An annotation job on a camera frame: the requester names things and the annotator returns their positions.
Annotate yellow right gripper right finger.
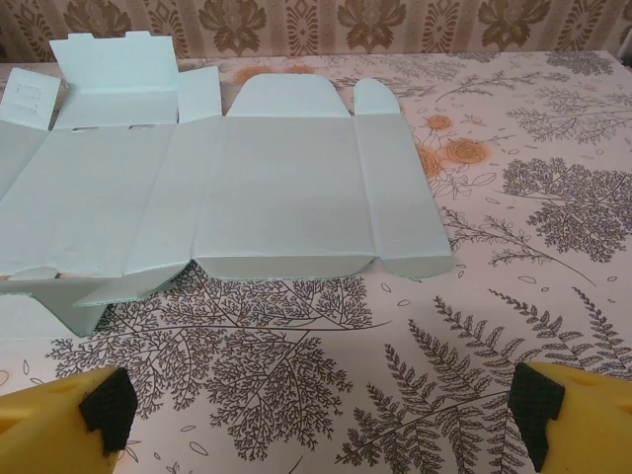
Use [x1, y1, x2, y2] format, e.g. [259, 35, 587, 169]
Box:
[508, 361, 632, 474]

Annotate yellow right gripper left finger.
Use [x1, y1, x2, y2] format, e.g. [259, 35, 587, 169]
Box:
[0, 367, 137, 474]

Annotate floral patterned table cover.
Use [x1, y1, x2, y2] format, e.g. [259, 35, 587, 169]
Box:
[0, 48, 632, 474]

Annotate light blue paper box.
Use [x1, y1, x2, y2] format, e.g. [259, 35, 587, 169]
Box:
[0, 30, 453, 340]

